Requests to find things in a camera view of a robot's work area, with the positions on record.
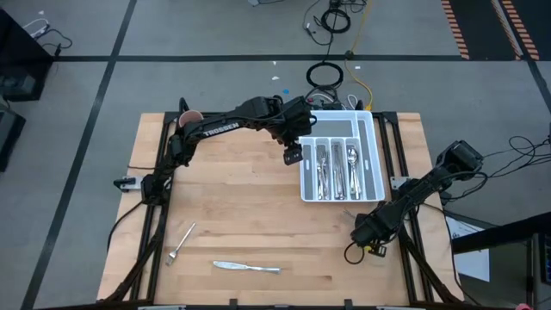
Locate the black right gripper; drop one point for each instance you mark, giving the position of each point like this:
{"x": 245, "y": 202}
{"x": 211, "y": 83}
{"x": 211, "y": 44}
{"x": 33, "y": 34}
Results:
{"x": 376, "y": 226}

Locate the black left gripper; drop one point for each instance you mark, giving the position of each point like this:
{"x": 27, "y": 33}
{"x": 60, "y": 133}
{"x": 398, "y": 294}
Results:
{"x": 297, "y": 120}

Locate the white cutlery tray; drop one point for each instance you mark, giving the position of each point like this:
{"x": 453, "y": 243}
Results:
{"x": 336, "y": 116}

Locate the silver spoon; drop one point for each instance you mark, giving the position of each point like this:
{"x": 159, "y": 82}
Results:
{"x": 359, "y": 185}
{"x": 349, "y": 176}
{"x": 357, "y": 181}
{"x": 354, "y": 159}
{"x": 351, "y": 157}
{"x": 356, "y": 176}

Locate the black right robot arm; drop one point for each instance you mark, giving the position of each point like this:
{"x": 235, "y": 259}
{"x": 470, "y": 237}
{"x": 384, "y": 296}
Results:
{"x": 430, "y": 181}

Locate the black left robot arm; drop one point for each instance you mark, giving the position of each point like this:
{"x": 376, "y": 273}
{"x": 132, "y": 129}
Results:
{"x": 219, "y": 129}

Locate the grey power strip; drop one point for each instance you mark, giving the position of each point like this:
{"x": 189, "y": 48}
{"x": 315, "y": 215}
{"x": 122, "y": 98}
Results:
{"x": 323, "y": 104}

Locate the white paper sheet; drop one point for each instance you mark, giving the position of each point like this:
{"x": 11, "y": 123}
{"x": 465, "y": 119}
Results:
{"x": 471, "y": 262}

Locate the white mug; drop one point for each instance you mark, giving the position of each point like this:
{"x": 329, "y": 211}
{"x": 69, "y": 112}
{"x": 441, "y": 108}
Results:
{"x": 189, "y": 117}

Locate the black desk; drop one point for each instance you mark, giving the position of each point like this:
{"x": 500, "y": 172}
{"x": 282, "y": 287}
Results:
{"x": 499, "y": 234}

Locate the dark monitor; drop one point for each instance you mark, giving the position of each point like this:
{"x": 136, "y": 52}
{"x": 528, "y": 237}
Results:
{"x": 546, "y": 258}

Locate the black orange-striped floor mat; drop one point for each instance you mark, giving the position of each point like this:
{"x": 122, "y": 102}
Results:
{"x": 482, "y": 26}

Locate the grey device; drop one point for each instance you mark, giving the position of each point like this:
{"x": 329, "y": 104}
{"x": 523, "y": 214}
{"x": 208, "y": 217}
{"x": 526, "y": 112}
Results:
{"x": 17, "y": 84}

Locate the black box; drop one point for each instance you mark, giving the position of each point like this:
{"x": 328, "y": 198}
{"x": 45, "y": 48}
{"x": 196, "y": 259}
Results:
{"x": 8, "y": 138}

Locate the black cabinet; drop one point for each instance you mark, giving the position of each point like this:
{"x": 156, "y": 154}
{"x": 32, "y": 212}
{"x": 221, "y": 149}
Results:
{"x": 21, "y": 51}

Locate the black aluminium table frame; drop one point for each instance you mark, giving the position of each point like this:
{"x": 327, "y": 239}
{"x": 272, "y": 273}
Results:
{"x": 258, "y": 115}

